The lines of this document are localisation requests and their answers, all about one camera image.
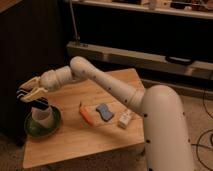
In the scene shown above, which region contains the orange carrot toy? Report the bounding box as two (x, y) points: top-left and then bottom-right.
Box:
(79, 104), (94, 126)

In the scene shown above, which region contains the black handle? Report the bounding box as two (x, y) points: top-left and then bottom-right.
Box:
(165, 56), (195, 66)

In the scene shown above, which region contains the blue sponge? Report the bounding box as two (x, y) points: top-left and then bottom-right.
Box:
(96, 103), (114, 122)

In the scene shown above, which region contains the grey metal rail bench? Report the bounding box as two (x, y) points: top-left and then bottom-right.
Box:
(67, 42), (213, 79)

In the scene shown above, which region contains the white ceramic cup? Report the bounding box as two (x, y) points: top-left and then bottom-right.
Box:
(31, 107), (54, 128)

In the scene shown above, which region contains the metal pole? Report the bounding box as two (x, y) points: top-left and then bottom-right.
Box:
(69, 0), (80, 45)

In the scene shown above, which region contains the wooden shelf board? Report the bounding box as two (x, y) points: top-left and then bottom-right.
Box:
(63, 0), (213, 20)

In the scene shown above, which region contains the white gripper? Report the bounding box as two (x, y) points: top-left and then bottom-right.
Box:
(20, 72), (58, 102)

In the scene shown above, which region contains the white plastic bottle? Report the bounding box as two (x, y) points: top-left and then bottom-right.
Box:
(118, 110), (133, 129)

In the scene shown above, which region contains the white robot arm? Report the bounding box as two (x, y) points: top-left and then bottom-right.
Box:
(20, 56), (195, 171)

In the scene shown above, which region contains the black cable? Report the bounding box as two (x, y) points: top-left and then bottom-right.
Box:
(189, 71), (213, 171)

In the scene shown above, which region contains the wooden folding table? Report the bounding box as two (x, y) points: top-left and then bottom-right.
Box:
(22, 67), (147, 170)

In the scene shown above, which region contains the green saucer plate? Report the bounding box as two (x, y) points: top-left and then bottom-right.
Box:
(24, 106), (61, 139)

